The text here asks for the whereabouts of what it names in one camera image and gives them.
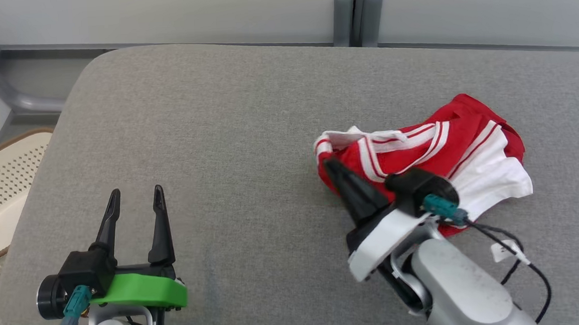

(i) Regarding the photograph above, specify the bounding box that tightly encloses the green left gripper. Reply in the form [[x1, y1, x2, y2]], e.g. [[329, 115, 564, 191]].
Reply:
[[83, 183, 189, 315]]

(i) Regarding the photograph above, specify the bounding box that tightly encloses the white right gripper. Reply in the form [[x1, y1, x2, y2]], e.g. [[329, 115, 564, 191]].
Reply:
[[323, 152, 436, 285]]

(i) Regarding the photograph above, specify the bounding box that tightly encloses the red and white jersey shirt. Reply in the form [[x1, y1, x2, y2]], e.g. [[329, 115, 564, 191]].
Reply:
[[311, 89, 536, 245]]

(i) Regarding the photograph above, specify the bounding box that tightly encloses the cream perforated laundry basket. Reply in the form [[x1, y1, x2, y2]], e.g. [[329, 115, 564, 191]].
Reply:
[[0, 127, 63, 274]]

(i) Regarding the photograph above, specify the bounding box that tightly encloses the right cable with teal connector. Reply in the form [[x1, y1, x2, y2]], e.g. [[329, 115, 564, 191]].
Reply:
[[422, 187, 554, 325]]

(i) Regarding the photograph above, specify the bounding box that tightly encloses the cable with teal connector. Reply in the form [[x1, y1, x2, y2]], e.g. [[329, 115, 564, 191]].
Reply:
[[422, 187, 554, 325], [55, 284, 94, 325]]

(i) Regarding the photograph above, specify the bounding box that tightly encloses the left cable with teal connector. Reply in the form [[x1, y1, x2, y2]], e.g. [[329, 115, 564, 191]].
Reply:
[[55, 284, 94, 325]]

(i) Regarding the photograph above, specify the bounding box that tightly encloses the grey rounded post bumper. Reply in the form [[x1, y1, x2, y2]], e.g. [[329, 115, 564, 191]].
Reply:
[[358, 0, 386, 49], [330, 0, 356, 48]]

